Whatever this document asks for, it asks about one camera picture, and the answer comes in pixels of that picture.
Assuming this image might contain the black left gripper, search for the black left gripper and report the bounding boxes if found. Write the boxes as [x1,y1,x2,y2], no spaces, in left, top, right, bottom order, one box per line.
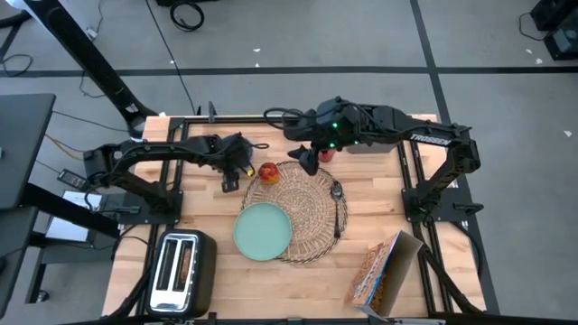
[210,132,256,179]

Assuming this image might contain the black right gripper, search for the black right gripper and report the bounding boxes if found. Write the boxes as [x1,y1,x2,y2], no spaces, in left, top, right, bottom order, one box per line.
[282,96,359,177]

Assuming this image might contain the red apple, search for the red apple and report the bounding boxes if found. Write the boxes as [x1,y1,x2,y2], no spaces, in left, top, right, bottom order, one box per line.
[257,162,281,186]

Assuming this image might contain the black spoon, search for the black spoon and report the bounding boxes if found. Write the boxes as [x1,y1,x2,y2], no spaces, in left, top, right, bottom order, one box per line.
[330,181,345,240]

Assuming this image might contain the pale green plate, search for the pale green plate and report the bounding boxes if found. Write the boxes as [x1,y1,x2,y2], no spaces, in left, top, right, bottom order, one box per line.
[232,201,294,263]

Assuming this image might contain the orange cereal box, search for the orange cereal box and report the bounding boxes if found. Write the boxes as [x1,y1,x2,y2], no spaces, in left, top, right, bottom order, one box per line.
[343,229,424,318]

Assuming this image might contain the round woven placemat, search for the round woven placemat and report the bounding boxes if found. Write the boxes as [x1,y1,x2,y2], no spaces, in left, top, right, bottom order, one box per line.
[240,160,350,265]

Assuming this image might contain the toast slice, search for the toast slice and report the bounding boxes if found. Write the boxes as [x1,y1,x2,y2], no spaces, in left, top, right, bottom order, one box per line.
[179,246,192,291]

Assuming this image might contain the black and chrome toaster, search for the black and chrome toaster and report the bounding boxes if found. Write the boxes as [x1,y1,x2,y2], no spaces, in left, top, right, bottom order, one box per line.
[144,228,219,320]

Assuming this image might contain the black power adapter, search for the black power adapter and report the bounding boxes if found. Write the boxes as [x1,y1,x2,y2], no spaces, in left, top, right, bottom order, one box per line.
[56,168,90,191]

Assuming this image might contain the white paper sheets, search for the white paper sheets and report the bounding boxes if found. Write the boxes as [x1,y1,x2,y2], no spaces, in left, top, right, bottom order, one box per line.
[44,189,103,243]

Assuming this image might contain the black stand beam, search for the black stand beam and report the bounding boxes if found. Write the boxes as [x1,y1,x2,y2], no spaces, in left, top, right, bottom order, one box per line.
[20,0,160,140]

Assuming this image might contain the black desk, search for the black desk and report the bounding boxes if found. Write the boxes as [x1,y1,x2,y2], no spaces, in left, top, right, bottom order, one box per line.
[0,93,57,211]

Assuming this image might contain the black floor equipment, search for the black floor equipment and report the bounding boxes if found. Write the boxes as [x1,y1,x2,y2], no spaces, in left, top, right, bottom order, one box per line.
[529,0,578,62]

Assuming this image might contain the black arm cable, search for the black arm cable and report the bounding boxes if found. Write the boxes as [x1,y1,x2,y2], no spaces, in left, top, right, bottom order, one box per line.
[263,106,317,132]

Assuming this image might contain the black table frame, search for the black table frame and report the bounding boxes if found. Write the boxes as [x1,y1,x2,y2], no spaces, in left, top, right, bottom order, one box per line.
[103,101,489,325]

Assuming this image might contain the coiled black cable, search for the coiled black cable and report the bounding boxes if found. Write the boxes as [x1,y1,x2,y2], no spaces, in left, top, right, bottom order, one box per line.
[169,1,206,33]

